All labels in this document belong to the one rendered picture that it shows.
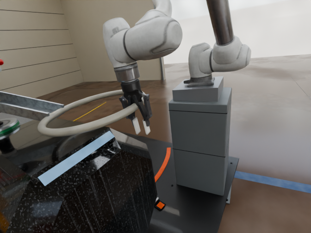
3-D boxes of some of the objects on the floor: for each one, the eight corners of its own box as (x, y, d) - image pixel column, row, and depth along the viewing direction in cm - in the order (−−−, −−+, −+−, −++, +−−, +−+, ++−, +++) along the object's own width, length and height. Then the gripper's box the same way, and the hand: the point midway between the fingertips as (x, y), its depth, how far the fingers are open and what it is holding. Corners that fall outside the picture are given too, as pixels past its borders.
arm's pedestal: (185, 155, 195) (180, 85, 163) (233, 163, 173) (239, 85, 141) (169, 187, 155) (158, 104, 123) (229, 204, 133) (235, 108, 101)
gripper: (152, 75, 66) (164, 129, 75) (117, 80, 74) (131, 128, 83) (144, 80, 60) (158, 138, 69) (106, 85, 68) (122, 136, 77)
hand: (141, 126), depth 75 cm, fingers closed on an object, 4 cm apart
